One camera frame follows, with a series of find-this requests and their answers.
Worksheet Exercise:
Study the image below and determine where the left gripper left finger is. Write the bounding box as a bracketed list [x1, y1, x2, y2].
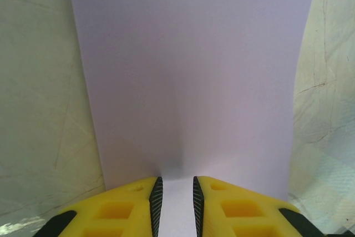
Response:
[32, 175, 165, 237]

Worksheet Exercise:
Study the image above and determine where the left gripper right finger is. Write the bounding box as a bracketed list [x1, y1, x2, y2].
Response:
[192, 175, 333, 237]

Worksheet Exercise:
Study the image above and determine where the purple paper sheet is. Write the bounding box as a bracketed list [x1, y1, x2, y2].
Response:
[65, 0, 320, 237]

